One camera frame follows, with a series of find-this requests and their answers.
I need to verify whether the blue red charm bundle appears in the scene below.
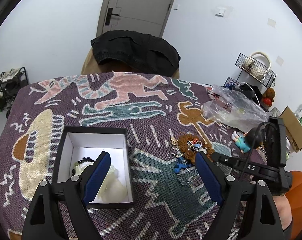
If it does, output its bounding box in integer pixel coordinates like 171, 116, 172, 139
172, 140, 198, 186

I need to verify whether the brown plush keychain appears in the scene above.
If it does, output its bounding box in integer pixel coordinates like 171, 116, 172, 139
178, 134, 214, 165

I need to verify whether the black jewelry box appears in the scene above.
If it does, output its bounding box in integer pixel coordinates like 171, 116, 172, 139
52, 127, 135, 209

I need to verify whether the cardboard box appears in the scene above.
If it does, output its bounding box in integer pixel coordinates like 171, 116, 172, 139
280, 106, 302, 153

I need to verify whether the black-haired doll figure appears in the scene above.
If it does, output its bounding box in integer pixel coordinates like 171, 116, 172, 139
231, 128, 263, 153

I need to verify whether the clear plastic bag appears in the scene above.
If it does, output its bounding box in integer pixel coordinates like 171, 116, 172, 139
202, 85, 268, 132

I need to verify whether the red brown teddy bear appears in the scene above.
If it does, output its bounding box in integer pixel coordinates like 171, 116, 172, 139
262, 88, 275, 107

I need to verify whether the patterned woven blanket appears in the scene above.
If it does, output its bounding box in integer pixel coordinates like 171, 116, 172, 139
0, 73, 242, 239

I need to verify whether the black shoe rack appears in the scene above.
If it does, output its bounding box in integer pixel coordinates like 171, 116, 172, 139
0, 67, 29, 116

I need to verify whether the black jacket on chair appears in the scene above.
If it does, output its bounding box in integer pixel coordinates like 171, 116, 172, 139
91, 30, 180, 77

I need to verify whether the grey door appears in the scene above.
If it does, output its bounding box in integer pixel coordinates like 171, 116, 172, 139
96, 0, 174, 37

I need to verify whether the wire wall basket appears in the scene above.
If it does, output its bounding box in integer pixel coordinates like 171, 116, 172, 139
235, 51, 276, 88

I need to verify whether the white light switch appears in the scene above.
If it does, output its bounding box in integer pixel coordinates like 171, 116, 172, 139
215, 7, 226, 17

